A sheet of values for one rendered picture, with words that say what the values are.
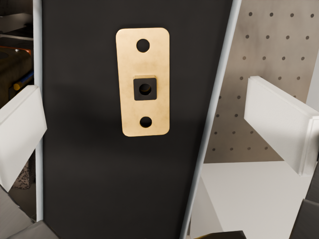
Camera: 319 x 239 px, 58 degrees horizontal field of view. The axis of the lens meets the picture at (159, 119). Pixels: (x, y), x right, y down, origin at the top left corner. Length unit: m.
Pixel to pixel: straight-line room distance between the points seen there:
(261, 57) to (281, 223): 0.38
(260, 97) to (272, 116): 0.02
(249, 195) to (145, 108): 0.54
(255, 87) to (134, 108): 0.09
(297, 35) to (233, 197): 0.41
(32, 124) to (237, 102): 0.65
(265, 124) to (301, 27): 0.63
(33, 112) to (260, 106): 0.13
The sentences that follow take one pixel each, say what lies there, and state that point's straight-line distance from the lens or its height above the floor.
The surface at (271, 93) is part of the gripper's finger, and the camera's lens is 0.16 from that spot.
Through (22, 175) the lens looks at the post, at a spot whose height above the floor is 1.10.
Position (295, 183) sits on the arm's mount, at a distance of 0.82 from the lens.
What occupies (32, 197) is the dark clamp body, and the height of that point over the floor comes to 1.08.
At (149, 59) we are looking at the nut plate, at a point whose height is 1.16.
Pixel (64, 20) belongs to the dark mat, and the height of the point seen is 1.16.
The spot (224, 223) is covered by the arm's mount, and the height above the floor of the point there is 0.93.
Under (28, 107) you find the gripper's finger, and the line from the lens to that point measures 0.17.
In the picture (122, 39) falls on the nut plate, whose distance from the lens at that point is 0.21.
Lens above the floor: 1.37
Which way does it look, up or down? 66 degrees down
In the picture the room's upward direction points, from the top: 165 degrees clockwise
